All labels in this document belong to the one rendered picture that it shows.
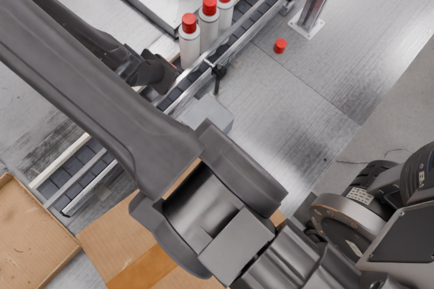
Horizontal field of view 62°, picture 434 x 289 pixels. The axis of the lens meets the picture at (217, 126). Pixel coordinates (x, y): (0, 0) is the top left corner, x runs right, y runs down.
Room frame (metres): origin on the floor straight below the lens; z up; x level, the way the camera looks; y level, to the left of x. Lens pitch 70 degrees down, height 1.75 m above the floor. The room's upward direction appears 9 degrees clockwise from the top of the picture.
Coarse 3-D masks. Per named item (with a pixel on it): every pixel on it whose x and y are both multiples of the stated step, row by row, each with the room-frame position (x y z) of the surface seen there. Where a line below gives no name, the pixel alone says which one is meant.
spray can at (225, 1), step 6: (222, 0) 0.58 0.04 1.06; (228, 0) 0.58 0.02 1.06; (234, 0) 0.60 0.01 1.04; (216, 6) 0.57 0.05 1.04; (222, 6) 0.57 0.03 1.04; (228, 6) 0.57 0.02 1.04; (222, 12) 0.57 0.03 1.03; (228, 12) 0.57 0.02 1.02; (222, 18) 0.57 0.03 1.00; (228, 18) 0.57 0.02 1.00; (222, 24) 0.57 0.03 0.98; (228, 24) 0.57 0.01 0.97; (222, 30) 0.57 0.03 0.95
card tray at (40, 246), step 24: (0, 192) 0.08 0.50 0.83; (24, 192) 0.09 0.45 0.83; (0, 216) 0.02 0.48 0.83; (24, 216) 0.03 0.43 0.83; (48, 216) 0.04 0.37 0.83; (0, 240) -0.03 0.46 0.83; (24, 240) -0.02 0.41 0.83; (48, 240) -0.01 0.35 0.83; (72, 240) -0.01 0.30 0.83; (0, 264) -0.08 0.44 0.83; (24, 264) -0.08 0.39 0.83; (48, 264) -0.07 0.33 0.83; (0, 288) -0.13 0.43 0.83; (24, 288) -0.12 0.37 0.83
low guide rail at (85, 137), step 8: (176, 56) 0.49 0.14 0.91; (136, 88) 0.38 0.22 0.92; (88, 136) 0.23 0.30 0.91; (72, 144) 0.21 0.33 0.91; (80, 144) 0.21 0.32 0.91; (64, 152) 0.18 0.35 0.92; (72, 152) 0.19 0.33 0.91; (56, 160) 0.16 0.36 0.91; (64, 160) 0.17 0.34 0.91; (48, 168) 0.14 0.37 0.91; (56, 168) 0.15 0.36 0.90; (40, 176) 0.12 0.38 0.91; (48, 176) 0.13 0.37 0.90; (32, 184) 0.10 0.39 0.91
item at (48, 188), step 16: (240, 0) 0.73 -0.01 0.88; (256, 0) 0.74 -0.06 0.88; (272, 0) 0.75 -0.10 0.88; (240, 16) 0.68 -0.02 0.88; (256, 16) 0.69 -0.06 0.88; (240, 32) 0.62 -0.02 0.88; (224, 48) 0.56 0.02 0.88; (176, 64) 0.49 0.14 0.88; (192, 80) 0.45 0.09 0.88; (144, 96) 0.37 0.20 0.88; (176, 96) 0.39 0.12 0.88; (96, 144) 0.22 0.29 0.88; (80, 160) 0.18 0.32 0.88; (112, 160) 0.19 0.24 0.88; (64, 176) 0.13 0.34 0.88; (96, 176) 0.15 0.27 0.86; (48, 192) 0.09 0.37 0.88; (80, 192) 0.10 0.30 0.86
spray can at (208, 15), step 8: (208, 0) 0.55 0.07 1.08; (216, 0) 0.55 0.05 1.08; (200, 8) 0.55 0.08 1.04; (208, 8) 0.53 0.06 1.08; (216, 8) 0.56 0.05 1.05; (200, 16) 0.53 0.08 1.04; (208, 16) 0.53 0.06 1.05; (216, 16) 0.54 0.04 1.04; (200, 24) 0.53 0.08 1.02; (208, 24) 0.52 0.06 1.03; (216, 24) 0.53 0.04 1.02; (200, 32) 0.53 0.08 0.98; (208, 32) 0.52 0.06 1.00; (216, 32) 0.54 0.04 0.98; (200, 40) 0.53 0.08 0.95; (208, 40) 0.52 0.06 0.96; (216, 40) 0.54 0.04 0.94; (200, 48) 0.53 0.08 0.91
